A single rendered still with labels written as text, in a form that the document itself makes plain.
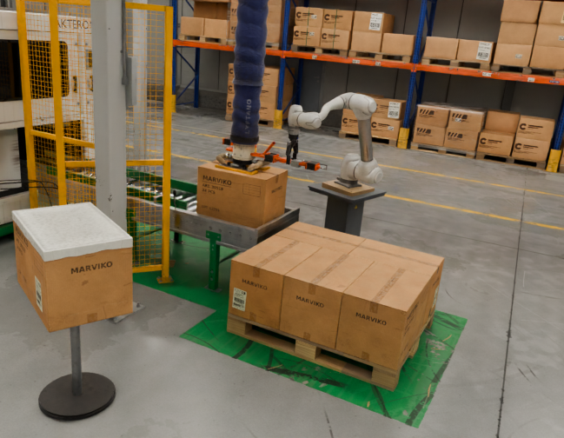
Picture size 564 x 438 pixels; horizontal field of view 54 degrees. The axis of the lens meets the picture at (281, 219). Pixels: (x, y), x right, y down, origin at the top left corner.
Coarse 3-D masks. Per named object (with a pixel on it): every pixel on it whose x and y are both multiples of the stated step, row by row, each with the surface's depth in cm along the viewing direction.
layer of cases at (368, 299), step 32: (256, 256) 374; (288, 256) 379; (320, 256) 384; (352, 256) 388; (384, 256) 393; (416, 256) 398; (256, 288) 363; (288, 288) 351; (320, 288) 340; (352, 288) 340; (384, 288) 344; (416, 288) 348; (256, 320) 370; (288, 320) 357; (320, 320) 346; (352, 320) 335; (384, 320) 325; (416, 320) 353; (352, 352) 341; (384, 352) 330
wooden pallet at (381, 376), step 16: (240, 320) 376; (432, 320) 414; (256, 336) 377; (272, 336) 378; (288, 336) 360; (288, 352) 364; (304, 352) 357; (320, 352) 362; (336, 352) 346; (336, 368) 349; (352, 368) 350; (384, 368) 333; (400, 368) 338; (384, 384) 335
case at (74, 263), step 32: (32, 224) 268; (64, 224) 271; (96, 224) 275; (32, 256) 258; (64, 256) 245; (96, 256) 254; (128, 256) 264; (32, 288) 268; (64, 288) 250; (96, 288) 259; (128, 288) 269; (64, 320) 254; (96, 320) 264
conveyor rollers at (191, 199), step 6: (84, 174) 537; (90, 174) 533; (126, 180) 525; (132, 180) 524; (138, 180) 527; (132, 186) 508; (138, 186) 515; (162, 186) 517; (156, 192) 498; (162, 192) 494; (180, 192) 500; (186, 192) 507; (180, 198) 486; (186, 198) 483; (192, 198) 487; (192, 204) 473; (192, 210) 459
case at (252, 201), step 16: (224, 160) 458; (208, 176) 431; (224, 176) 425; (240, 176) 419; (256, 176) 416; (272, 176) 420; (208, 192) 435; (224, 192) 428; (240, 192) 422; (256, 192) 416; (272, 192) 425; (208, 208) 439; (224, 208) 432; (240, 208) 426; (256, 208) 420; (272, 208) 432; (240, 224) 430; (256, 224) 424
